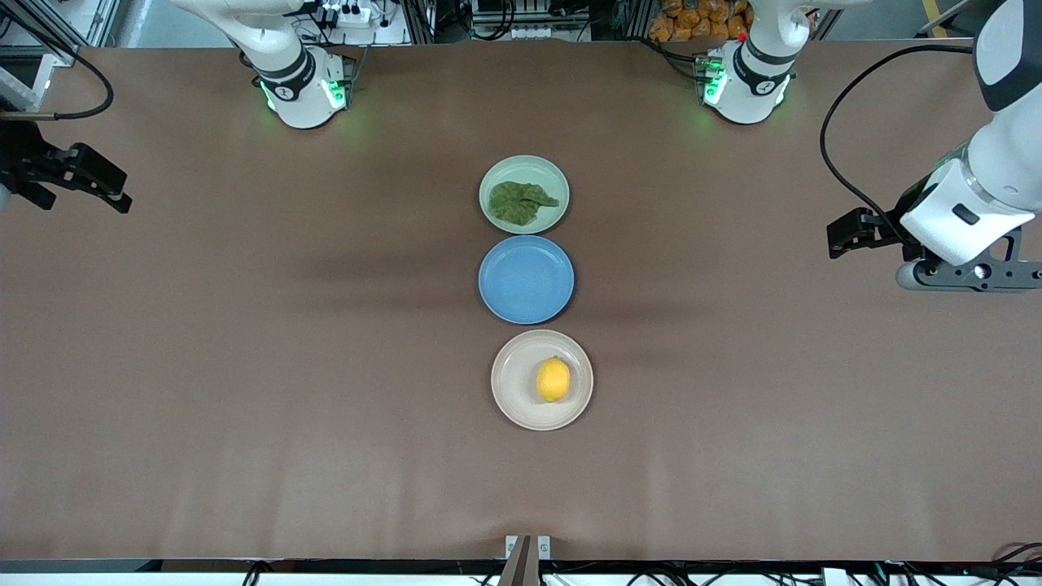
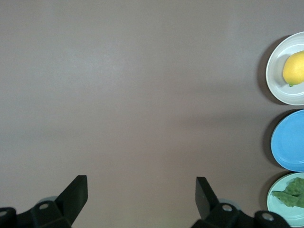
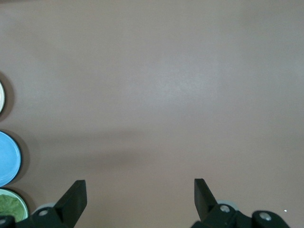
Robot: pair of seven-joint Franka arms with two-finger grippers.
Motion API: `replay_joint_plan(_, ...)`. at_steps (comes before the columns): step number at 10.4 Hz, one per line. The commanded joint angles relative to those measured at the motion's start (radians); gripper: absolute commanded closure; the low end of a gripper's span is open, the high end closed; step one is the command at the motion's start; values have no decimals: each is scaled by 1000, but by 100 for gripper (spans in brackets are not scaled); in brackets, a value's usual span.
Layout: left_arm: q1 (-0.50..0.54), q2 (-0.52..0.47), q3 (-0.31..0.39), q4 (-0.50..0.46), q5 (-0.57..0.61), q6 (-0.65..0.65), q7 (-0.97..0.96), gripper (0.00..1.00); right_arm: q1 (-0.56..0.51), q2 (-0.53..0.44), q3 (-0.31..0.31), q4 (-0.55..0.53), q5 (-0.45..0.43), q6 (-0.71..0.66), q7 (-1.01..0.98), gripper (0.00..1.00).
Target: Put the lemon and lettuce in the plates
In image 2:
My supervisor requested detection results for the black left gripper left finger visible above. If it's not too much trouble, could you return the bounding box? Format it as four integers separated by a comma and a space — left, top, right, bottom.
0, 175, 89, 228

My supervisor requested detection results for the green lettuce leaf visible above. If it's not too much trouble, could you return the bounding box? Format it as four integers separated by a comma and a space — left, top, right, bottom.
271, 177, 304, 208

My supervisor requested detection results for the light green plate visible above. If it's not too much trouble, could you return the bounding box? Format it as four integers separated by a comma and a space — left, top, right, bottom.
266, 172, 304, 228

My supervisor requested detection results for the yellow lemon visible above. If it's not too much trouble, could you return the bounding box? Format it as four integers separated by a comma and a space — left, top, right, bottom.
282, 50, 304, 87

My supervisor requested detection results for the blue plate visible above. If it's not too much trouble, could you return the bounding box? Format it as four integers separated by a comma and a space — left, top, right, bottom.
270, 109, 304, 172

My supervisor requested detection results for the beige plate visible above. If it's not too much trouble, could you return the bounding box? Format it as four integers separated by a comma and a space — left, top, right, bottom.
266, 31, 304, 106

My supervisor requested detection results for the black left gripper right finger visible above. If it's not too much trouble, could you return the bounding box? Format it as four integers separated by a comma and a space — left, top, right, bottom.
191, 176, 292, 228

